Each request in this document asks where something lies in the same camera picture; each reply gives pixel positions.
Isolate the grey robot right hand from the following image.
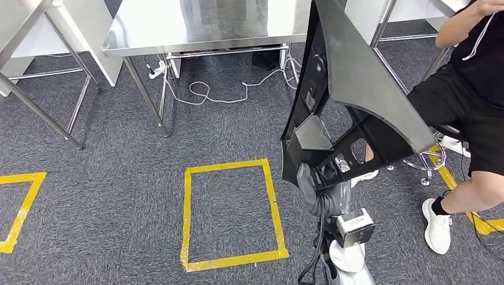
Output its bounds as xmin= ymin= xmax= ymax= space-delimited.
xmin=296 ymin=163 xmax=353 ymax=218

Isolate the black plastic panel part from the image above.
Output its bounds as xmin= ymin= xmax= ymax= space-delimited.
xmin=280 ymin=0 xmax=438 ymax=194

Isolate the stainless steel workbench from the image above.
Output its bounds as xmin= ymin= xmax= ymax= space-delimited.
xmin=101 ymin=0 xmax=314 ymax=138

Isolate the black bag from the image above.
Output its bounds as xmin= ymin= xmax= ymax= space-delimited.
xmin=251 ymin=46 xmax=281 ymax=71

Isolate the stainless steel table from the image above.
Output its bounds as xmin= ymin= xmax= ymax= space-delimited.
xmin=370 ymin=0 xmax=473 ymax=95
xmin=0 ymin=0 xmax=101 ymax=151

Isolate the yellow floor tape square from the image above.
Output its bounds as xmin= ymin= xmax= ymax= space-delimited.
xmin=426 ymin=144 xmax=504 ymax=236
xmin=0 ymin=172 xmax=47 ymax=255

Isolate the white desk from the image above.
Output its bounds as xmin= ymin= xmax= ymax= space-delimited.
xmin=0 ymin=0 xmax=124 ymax=97
xmin=344 ymin=0 xmax=471 ymax=46

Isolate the white power strip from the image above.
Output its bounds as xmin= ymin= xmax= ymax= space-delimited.
xmin=147 ymin=59 xmax=168 ymax=80

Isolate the person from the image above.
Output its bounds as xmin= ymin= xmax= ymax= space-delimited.
xmin=350 ymin=0 xmax=504 ymax=256

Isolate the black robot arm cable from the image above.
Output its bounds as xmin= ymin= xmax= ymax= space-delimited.
xmin=297 ymin=197 xmax=335 ymax=285

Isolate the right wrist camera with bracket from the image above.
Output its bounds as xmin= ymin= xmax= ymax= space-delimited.
xmin=335 ymin=208 xmax=376 ymax=249

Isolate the white floor cable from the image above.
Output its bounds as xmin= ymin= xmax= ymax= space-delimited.
xmin=163 ymin=56 xmax=304 ymax=106

